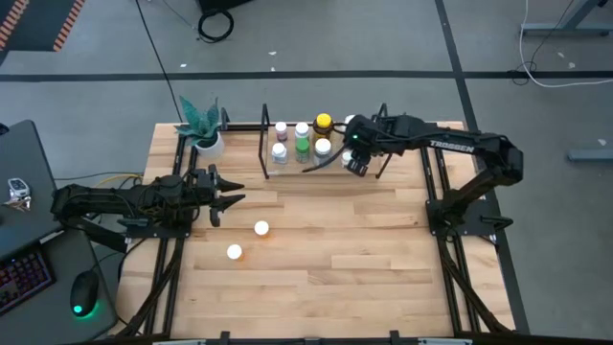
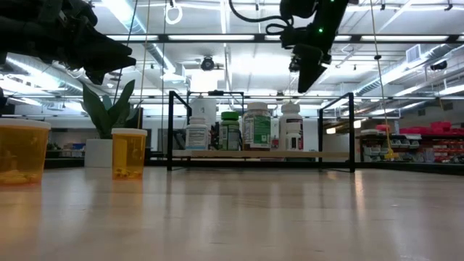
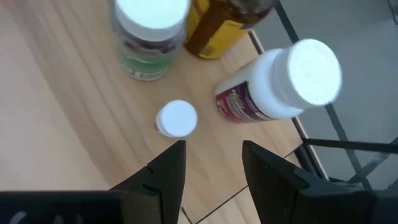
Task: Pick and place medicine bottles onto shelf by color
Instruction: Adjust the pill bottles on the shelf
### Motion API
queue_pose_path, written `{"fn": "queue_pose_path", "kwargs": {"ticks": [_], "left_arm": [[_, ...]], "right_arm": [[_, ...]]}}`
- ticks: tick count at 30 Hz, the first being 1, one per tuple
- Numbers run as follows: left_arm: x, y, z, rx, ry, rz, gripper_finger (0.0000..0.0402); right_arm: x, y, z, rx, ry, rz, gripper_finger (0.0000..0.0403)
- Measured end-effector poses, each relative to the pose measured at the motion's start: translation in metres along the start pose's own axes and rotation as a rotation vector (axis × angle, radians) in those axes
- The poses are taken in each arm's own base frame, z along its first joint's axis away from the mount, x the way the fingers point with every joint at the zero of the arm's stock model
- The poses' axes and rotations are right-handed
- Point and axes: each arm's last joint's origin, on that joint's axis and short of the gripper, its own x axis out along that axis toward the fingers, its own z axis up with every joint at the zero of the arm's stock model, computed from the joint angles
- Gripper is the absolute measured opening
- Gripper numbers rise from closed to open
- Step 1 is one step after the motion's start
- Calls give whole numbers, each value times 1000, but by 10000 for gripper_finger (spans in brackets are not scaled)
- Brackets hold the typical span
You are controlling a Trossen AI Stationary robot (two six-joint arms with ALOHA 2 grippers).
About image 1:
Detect black aluminium table frame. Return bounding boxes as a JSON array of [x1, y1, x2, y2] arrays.
[[110, 107, 519, 345]]

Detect dark grey side desk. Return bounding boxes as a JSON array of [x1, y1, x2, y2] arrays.
[[0, 224, 120, 345]]

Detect black mat orange striped edges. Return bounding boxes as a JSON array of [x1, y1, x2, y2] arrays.
[[0, 0, 86, 54]]

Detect grey desk leg frame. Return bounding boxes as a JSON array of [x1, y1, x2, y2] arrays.
[[520, 0, 613, 38]]

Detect clear bottle with white cap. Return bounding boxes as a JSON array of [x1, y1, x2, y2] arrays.
[[313, 137, 333, 168]]

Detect coiled black cable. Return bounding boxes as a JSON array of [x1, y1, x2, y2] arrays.
[[196, 8, 236, 44]]

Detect amber bottle with yellow cap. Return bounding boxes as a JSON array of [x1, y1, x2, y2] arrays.
[[312, 112, 335, 143]]

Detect green plant in white pot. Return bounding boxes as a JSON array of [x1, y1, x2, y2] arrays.
[[174, 95, 226, 162]]

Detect white floor cable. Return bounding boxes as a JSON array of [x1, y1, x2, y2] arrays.
[[519, 0, 613, 90]]

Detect car key fob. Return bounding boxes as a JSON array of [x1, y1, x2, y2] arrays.
[[8, 177, 30, 197]]

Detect backlit keyboard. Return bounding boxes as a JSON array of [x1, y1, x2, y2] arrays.
[[0, 246, 56, 317]]

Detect clear white-cap bottle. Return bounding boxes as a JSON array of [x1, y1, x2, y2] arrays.
[[271, 142, 290, 165]]

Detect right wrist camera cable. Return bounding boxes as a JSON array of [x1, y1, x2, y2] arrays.
[[313, 141, 349, 173]]

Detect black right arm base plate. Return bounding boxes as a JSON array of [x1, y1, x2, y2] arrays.
[[425, 197, 514, 238]]

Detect metal keys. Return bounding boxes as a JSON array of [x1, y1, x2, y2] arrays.
[[3, 194, 33, 213]]

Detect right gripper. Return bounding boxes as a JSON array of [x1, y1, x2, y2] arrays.
[[343, 115, 387, 178]]

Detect long black floor cable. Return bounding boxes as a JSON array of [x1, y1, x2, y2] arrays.
[[135, 0, 184, 124]]

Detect grey desk foot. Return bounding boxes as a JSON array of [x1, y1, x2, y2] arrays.
[[567, 148, 613, 162]]

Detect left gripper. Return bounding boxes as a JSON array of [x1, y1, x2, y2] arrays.
[[191, 164, 247, 228]]

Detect black computer mouse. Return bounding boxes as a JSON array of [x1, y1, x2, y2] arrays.
[[69, 269, 102, 320]]

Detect wooden shelf with black frame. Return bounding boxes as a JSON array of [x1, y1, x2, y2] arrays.
[[257, 102, 396, 182]]

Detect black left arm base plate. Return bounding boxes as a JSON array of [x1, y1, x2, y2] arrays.
[[125, 220, 193, 240]]

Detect black box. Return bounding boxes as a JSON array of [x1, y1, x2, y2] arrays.
[[197, 0, 255, 14]]

